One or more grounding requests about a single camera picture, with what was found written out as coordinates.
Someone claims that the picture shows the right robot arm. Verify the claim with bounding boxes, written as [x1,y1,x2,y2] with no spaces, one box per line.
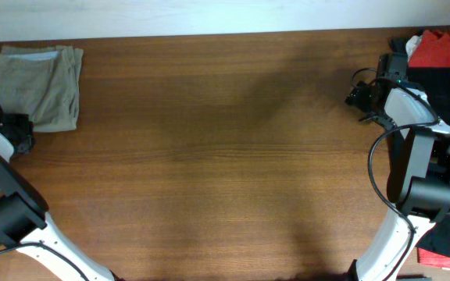
[345,53,450,280]

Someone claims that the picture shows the khaki shorts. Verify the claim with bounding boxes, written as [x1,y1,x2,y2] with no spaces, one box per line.
[0,45,84,133]

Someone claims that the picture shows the white cloth piece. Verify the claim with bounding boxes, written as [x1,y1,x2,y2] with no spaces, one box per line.
[405,35,423,57]

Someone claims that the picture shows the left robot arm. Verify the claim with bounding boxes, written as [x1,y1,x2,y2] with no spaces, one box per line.
[0,105,118,281]

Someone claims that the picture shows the red garment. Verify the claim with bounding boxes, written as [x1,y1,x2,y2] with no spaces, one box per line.
[408,30,450,270]

